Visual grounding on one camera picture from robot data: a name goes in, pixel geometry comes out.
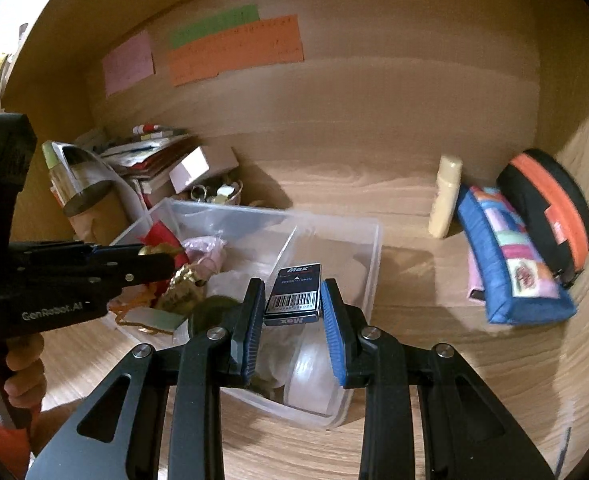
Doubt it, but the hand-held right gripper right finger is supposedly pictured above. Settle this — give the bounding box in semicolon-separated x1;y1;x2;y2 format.
320;278;557;480

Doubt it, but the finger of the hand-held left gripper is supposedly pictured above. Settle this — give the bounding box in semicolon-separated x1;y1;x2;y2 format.
82;242;148;257
92;251;174;293

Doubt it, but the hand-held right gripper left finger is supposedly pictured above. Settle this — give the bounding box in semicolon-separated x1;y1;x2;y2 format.
24;277;268;480

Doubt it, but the red gold-trimmed cloth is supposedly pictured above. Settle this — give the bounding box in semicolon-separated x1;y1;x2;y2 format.
137;220;209;313

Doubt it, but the dark staples box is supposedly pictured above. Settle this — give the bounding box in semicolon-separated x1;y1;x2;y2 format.
263;261;322;328

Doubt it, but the pale mint packet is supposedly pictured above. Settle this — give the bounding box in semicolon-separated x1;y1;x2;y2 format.
124;307;188;333

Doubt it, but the clear plastic container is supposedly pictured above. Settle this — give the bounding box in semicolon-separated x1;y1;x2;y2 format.
107;197;385;431

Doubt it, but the person's left hand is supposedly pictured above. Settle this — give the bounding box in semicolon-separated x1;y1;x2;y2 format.
3;332;48;413

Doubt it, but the brown lidded mug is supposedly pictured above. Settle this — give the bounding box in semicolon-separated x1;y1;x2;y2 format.
64;180;130;243

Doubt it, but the olive round tin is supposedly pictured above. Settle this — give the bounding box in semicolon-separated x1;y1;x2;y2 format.
188;296;240;346

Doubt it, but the stack of booklets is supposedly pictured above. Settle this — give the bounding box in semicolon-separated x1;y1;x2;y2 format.
77;127;200;193

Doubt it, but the clear bowl of trinkets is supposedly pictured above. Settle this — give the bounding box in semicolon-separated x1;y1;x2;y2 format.
187;175;248;207

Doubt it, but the small white box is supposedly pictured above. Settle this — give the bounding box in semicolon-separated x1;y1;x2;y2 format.
168;146;240;195

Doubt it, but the red white glue pen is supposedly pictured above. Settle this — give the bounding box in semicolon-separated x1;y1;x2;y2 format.
132;122;175;136

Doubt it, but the pink case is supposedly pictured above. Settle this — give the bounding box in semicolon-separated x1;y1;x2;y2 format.
467;250;487;303

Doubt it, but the cream lotion bottle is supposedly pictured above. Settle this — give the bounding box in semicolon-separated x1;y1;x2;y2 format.
428;154;464;240

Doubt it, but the blue patchwork pouch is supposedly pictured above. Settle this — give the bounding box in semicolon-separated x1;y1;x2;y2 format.
455;185;577;325

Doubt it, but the pink paper note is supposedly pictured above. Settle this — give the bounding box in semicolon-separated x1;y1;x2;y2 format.
102;29;155;98

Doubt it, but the orange paper note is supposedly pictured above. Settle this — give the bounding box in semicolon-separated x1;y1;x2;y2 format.
168;15;306;88

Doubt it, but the black orange zip case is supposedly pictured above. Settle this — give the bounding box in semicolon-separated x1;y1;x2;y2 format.
495;149;589;288

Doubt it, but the green paper note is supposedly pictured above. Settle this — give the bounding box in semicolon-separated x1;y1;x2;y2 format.
168;4;260;51

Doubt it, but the orange braided cord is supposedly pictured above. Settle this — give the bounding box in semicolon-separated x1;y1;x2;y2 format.
109;295;165;336

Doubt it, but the pink drawstring pouch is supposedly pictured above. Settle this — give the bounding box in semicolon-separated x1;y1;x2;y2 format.
182;234;228;281

